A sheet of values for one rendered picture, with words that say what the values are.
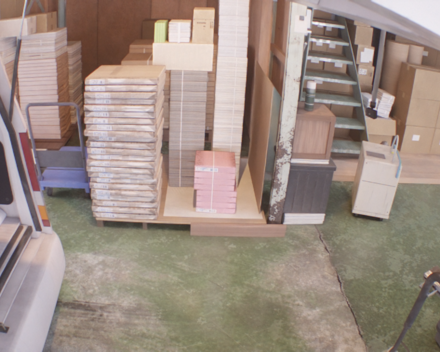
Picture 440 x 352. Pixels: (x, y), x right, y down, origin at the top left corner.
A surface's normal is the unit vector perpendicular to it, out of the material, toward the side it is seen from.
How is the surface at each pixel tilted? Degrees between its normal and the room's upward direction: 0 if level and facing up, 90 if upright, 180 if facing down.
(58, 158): 99
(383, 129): 67
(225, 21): 90
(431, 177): 0
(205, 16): 89
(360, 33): 89
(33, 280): 0
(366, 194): 90
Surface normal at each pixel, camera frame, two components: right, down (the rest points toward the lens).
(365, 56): 0.06, 0.47
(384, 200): -0.28, 0.43
